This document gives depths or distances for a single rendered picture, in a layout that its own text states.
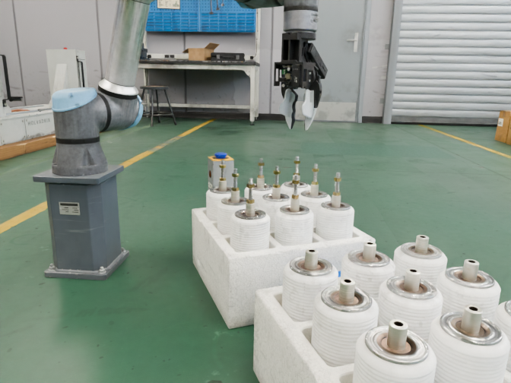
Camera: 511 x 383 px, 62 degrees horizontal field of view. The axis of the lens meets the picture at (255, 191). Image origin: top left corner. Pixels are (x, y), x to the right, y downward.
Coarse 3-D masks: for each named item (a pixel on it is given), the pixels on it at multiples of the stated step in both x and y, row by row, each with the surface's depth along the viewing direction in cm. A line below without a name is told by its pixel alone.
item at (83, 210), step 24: (120, 168) 128; (48, 192) 117; (72, 192) 116; (96, 192) 117; (72, 216) 118; (96, 216) 119; (72, 240) 120; (96, 240) 120; (120, 240) 133; (72, 264) 122; (96, 264) 122
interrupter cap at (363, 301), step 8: (328, 288) 66; (336, 288) 66; (328, 296) 63; (336, 296) 64; (360, 296) 64; (368, 296) 63; (328, 304) 61; (336, 304) 61; (344, 304) 62; (352, 304) 62; (360, 304) 61; (368, 304) 61; (352, 312) 60
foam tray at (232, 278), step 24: (192, 216) 128; (192, 240) 131; (216, 240) 104; (336, 240) 106; (360, 240) 106; (216, 264) 105; (240, 264) 95; (264, 264) 97; (336, 264) 105; (216, 288) 107; (240, 288) 97; (264, 288) 99; (240, 312) 98
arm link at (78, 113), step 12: (60, 96) 112; (72, 96) 112; (84, 96) 114; (96, 96) 117; (60, 108) 113; (72, 108) 112; (84, 108) 114; (96, 108) 117; (108, 108) 121; (60, 120) 114; (72, 120) 113; (84, 120) 115; (96, 120) 118; (108, 120) 122; (60, 132) 115; (72, 132) 114; (84, 132) 115; (96, 132) 119
